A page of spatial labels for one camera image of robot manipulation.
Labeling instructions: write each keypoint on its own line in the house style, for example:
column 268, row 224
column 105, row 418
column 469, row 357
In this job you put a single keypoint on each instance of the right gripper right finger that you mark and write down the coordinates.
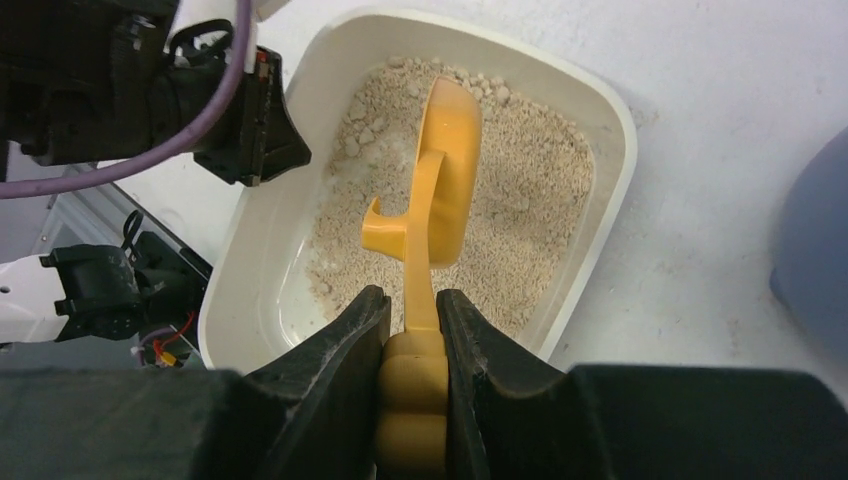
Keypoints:
column 514, row 416

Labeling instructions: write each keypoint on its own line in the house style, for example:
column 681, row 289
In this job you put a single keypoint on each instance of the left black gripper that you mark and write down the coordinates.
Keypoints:
column 106, row 80

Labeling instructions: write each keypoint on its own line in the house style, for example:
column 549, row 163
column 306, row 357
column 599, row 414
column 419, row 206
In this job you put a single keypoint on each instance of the beige cat litter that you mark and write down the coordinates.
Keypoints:
column 534, row 178

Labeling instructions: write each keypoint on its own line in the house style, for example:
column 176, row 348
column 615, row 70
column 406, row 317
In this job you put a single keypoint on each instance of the blue plastic bucket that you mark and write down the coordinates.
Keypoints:
column 809, row 275

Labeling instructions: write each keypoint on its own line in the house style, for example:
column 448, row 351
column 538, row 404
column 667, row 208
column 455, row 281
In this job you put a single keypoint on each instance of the yellow litter scoop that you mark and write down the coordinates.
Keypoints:
column 413, row 378

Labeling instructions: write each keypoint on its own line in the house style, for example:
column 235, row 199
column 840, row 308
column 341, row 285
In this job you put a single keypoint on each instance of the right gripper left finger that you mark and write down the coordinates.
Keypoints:
column 309, row 414

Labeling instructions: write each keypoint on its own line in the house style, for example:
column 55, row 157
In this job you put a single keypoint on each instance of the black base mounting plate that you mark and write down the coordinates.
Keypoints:
column 173, row 280

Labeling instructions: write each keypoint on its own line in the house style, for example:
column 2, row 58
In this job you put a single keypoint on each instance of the white litter box tray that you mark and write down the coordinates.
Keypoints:
column 258, row 304

